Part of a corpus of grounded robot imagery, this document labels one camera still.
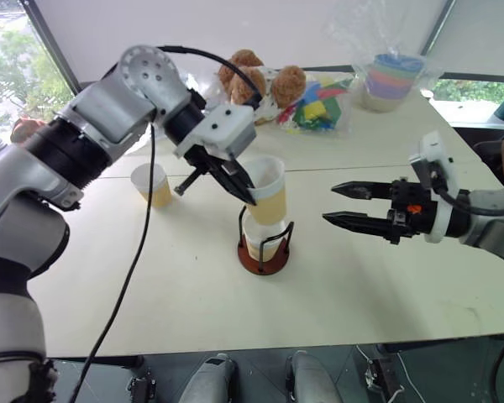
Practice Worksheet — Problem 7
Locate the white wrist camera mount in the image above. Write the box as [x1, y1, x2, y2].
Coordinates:
[174, 104, 257, 163]
[407, 130, 463, 244]

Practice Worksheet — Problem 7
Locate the black wire cup holder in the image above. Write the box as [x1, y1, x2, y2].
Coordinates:
[236, 207, 296, 276]

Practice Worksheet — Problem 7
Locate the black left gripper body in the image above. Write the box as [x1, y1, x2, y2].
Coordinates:
[174, 144, 240, 196]

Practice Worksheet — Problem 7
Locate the clear plastic bag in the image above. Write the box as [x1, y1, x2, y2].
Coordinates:
[322, 0, 443, 115]

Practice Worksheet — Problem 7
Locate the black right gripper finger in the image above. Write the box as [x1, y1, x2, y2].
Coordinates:
[330, 181, 394, 202]
[322, 211, 391, 241]

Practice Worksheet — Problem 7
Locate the bag of colourful blocks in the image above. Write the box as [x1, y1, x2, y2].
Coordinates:
[276, 73, 356, 136]

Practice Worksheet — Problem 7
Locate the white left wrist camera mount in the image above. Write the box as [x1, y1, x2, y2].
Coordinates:
[174, 104, 257, 163]

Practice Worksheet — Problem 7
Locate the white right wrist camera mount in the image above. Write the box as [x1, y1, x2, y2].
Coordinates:
[407, 130, 463, 244]

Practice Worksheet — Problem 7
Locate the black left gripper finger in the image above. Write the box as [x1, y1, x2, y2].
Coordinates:
[223, 155, 256, 190]
[209, 164, 258, 207]

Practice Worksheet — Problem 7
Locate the stack of colourful cups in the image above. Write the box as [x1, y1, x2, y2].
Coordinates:
[360, 53, 423, 113]

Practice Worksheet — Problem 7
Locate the black metal bracket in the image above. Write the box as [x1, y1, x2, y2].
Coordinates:
[127, 364, 158, 403]
[363, 343, 405, 400]

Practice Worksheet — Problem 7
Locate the white and tan paper cup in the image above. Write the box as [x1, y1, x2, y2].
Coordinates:
[130, 163, 174, 209]
[242, 213, 289, 262]
[244, 155, 289, 226]

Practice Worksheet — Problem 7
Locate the person's bare hand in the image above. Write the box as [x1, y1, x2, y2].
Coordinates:
[9, 117, 48, 146]

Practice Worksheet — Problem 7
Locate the thin white cable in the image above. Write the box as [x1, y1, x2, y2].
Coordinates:
[388, 351, 417, 403]

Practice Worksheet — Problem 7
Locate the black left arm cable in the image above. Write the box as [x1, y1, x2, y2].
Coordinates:
[69, 44, 265, 403]

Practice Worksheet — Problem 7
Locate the brown plush toy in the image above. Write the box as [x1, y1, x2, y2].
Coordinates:
[216, 49, 308, 127]

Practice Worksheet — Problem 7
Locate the grey rounded leg cover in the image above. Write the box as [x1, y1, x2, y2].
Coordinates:
[285, 349, 344, 403]
[179, 352, 238, 403]

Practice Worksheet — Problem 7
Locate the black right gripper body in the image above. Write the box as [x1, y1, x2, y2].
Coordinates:
[385, 177, 438, 246]

